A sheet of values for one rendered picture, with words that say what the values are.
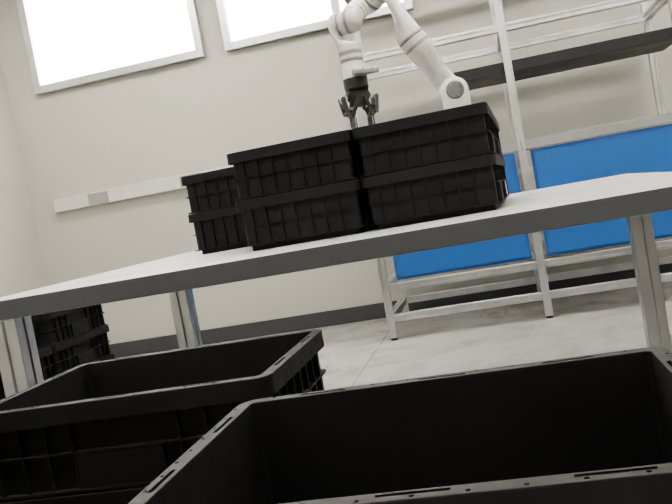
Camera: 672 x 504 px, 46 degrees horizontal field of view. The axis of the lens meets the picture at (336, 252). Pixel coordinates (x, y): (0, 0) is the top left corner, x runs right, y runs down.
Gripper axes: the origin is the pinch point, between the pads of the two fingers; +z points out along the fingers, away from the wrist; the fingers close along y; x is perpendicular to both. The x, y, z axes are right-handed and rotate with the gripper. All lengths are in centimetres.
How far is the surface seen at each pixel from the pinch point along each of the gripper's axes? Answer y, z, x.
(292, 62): -126, -74, -250
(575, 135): -182, 9, -79
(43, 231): 21, 3, -385
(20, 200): 32, -20, -381
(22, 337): 111, 39, 23
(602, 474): 106, 41, 172
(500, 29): -161, -51, -98
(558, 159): -175, 20, -86
